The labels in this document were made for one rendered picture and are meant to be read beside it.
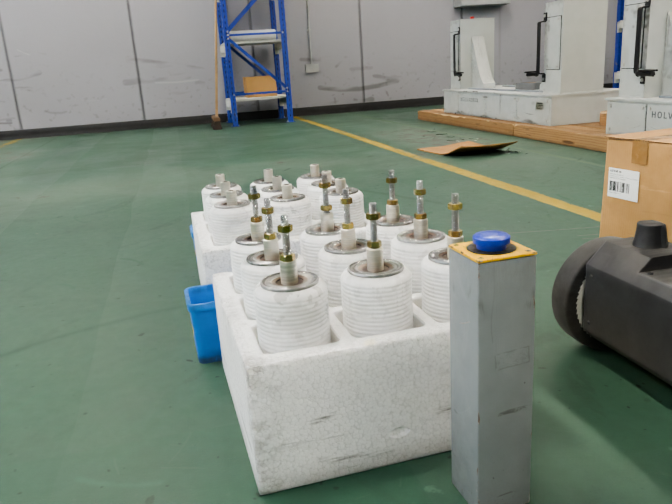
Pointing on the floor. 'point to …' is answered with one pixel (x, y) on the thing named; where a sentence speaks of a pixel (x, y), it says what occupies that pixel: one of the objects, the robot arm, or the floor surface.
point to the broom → (216, 78)
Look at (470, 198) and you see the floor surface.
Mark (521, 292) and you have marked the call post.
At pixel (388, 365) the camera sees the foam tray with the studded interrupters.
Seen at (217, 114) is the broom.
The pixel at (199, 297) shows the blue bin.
